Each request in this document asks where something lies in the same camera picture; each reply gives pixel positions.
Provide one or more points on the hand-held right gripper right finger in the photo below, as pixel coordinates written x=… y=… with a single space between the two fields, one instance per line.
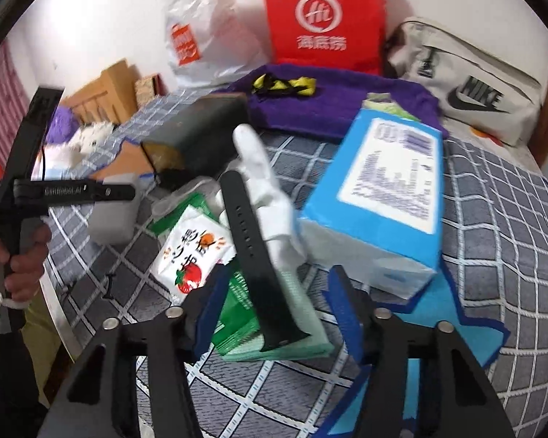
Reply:
x=347 y=315

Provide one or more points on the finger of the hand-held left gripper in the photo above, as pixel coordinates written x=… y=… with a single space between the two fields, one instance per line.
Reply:
x=73 y=190

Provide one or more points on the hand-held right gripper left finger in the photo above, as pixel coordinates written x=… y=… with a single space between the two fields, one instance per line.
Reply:
x=210 y=315

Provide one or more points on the green snack packet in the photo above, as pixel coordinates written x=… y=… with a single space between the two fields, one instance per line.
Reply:
x=237 y=319

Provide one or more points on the pale grey soft block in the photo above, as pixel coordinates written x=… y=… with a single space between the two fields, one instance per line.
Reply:
x=114 y=214

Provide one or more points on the white tomato print packet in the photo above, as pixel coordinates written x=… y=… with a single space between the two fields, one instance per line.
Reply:
x=196 y=255

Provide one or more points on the white glove with green cuff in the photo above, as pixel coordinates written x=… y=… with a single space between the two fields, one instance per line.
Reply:
x=260 y=169

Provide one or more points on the person's left hand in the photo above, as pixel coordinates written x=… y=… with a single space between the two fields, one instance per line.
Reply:
x=27 y=260

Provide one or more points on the purple plush toy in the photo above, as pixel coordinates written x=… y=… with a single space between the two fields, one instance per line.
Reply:
x=61 y=123

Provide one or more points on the red curtain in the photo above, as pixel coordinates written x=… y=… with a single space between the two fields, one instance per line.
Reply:
x=0 y=100

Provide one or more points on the white plush toy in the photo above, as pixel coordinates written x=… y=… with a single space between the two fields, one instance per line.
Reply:
x=93 y=137

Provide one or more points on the wooden headboard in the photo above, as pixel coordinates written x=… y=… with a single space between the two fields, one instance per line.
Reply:
x=105 y=91

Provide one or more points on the blue tissue pack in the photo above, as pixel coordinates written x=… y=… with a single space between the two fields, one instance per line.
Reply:
x=383 y=200

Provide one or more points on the patterned brown box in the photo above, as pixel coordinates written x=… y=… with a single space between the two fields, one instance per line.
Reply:
x=147 y=89

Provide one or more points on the dark green box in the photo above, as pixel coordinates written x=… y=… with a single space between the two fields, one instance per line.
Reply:
x=201 y=123

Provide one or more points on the grey plaid bedsheet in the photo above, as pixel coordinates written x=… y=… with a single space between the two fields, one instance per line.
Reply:
x=507 y=237

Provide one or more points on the white plastic bag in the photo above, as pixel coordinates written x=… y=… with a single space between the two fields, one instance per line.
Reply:
x=210 y=23

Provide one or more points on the pale green packet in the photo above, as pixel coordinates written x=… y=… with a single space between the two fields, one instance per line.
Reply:
x=388 y=105

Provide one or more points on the purple towel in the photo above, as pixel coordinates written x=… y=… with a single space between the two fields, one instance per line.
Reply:
x=338 y=100

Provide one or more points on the beige waist bag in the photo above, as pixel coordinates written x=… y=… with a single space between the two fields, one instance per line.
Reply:
x=466 y=82

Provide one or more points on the red paper bag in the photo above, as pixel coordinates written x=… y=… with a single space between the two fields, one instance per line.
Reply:
x=319 y=18

